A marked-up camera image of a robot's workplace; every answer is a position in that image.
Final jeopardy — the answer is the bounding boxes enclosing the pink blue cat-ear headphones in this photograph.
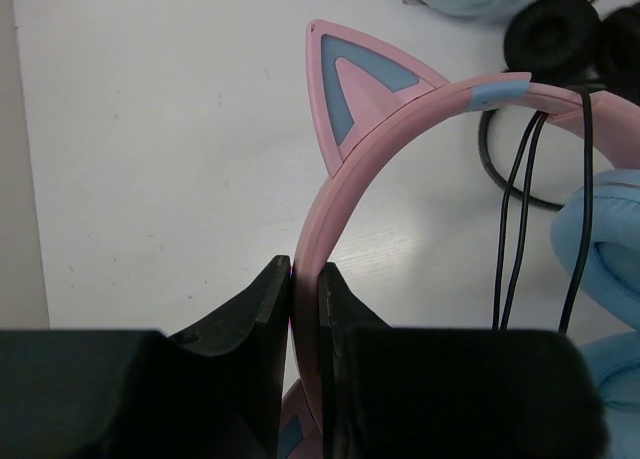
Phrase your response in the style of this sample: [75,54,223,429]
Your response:
[278,20,639,458]

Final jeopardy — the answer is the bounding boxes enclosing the small black on-ear headphones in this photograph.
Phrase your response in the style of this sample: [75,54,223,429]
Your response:
[477,0,640,213]

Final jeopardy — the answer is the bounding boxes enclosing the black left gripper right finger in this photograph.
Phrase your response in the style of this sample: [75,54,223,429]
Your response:
[317,262,390,458]

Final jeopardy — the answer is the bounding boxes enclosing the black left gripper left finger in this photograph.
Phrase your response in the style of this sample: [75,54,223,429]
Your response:
[170,255,291,458]

